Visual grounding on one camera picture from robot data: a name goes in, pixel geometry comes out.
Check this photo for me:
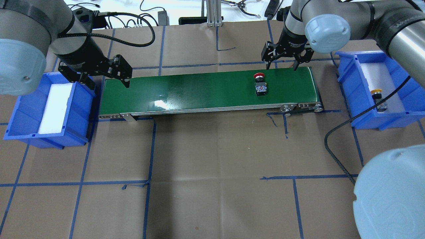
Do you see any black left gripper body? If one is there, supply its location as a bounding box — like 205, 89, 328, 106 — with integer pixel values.
58, 55, 132, 83

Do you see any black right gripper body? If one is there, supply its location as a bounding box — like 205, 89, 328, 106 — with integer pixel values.
261, 26, 314, 63

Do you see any red push button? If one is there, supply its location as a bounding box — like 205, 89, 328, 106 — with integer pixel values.
253, 72, 268, 96

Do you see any yellow push button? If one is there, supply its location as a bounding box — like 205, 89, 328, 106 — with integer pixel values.
370, 88, 388, 113

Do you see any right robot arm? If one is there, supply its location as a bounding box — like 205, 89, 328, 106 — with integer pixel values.
261, 0, 424, 239

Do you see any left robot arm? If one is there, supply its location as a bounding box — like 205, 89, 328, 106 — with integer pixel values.
0, 0, 132, 96

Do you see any green conveyor belt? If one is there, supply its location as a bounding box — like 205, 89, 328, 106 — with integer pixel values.
99, 67, 324, 120

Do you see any blue bin, right side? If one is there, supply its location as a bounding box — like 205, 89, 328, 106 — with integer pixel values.
3, 72, 96, 149

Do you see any blue bin,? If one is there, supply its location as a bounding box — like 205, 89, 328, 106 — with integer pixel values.
3, 72, 96, 149
336, 50, 425, 130

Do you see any black handheld device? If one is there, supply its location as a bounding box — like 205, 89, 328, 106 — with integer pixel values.
264, 0, 282, 20

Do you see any white foam pad, left bin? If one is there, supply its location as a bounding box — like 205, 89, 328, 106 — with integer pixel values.
38, 83, 73, 134

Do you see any white foam pad, bin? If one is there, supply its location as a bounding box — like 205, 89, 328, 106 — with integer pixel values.
38, 83, 73, 134
360, 62, 405, 114

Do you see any blue bin, left side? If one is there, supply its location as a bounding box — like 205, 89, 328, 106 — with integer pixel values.
336, 50, 425, 130

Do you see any black power adapter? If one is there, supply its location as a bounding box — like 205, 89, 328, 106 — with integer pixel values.
157, 10, 170, 26

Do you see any white foam pad, right bin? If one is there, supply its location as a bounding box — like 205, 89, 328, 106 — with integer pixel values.
360, 62, 405, 114

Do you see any black braided cable, left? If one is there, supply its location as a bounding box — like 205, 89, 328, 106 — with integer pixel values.
58, 12, 156, 47

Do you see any black braided cable,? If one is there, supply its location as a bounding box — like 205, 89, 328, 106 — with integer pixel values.
58, 12, 156, 47
324, 76, 411, 186

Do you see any aluminium frame post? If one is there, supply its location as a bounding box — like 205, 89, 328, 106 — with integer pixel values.
205, 0, 223, 27

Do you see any black braided cable, right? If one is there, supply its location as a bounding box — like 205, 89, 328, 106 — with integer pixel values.
324, 76, 411, 186

